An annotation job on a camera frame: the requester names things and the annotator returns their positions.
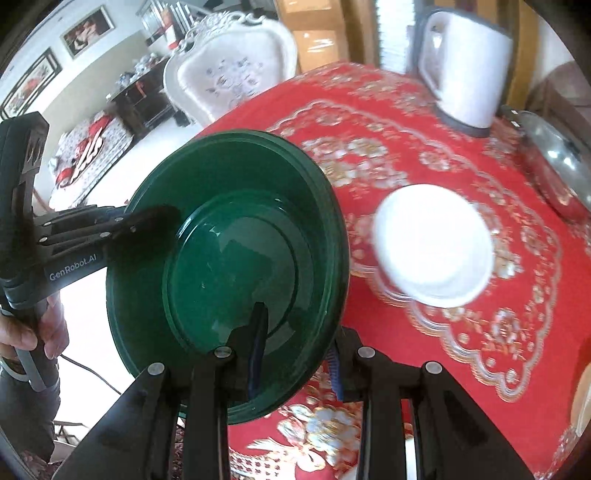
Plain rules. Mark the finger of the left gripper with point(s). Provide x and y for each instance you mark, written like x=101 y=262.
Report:
x=79 y=217
x=146 y=227

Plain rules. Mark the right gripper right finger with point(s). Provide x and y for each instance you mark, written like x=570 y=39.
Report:
x=417 y=421

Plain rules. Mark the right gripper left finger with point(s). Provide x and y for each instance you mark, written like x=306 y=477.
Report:
x=135 y=438

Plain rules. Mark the green plastic bowl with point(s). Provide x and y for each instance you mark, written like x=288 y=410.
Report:
x=257 y=222

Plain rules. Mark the white ceramic bowl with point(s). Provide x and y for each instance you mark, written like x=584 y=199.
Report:
x=433 y=245

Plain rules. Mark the floral sofa with red cushions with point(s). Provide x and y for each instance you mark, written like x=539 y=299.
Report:
x=84 y=155

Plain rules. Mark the red floral tablecloth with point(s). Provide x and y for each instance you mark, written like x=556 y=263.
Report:
x=521 y=346

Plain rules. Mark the dark wooden sideboard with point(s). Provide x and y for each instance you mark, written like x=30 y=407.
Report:
x=143 y=105

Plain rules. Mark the white ornate chair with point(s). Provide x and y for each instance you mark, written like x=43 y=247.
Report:
x=226 y=59

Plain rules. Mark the white electric kettle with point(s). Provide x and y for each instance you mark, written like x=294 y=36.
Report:
x=464 y=61

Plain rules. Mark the framed wall picture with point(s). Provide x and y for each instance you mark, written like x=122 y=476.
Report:
x=87 y=31
x=37 y=77

